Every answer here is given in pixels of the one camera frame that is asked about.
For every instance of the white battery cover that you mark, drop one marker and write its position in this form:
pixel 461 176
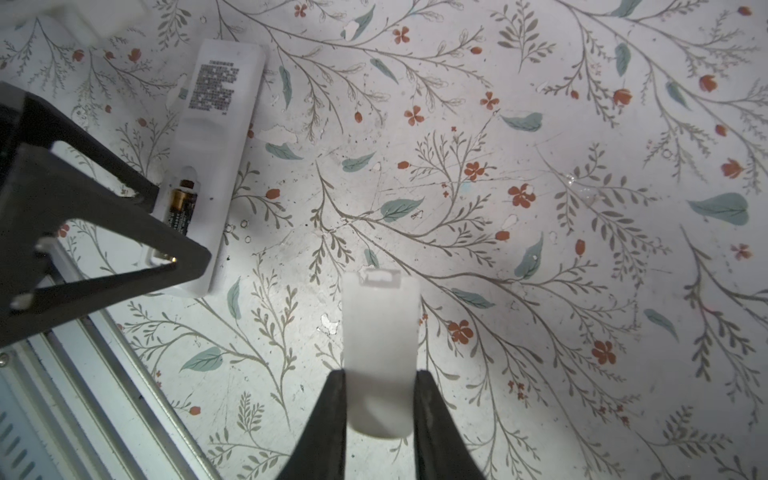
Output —
pixel 380 310

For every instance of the white remote control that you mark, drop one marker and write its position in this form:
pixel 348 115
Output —
pixel 208 144

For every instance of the black AAA battery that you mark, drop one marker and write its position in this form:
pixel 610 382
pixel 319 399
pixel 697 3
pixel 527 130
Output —
pixel 181 209

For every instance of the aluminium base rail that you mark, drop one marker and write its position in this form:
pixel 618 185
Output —
pixel 78 403

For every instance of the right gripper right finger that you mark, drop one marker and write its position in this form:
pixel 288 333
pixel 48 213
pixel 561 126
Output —
pixel 440 452

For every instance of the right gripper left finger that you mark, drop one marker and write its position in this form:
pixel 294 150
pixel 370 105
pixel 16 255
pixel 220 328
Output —
pixel 320 452

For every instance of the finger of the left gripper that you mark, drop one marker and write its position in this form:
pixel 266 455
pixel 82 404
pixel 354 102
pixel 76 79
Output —
pixel 58 184

